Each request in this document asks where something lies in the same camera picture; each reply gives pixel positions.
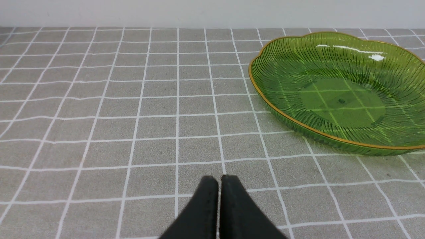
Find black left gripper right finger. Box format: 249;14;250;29
219;175;287;239

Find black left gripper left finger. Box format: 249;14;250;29
160;176;219;239

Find grey checked tablecloth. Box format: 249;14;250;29
0;26;424;239

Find green glass leaf plate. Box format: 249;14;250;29
249;32;424;156

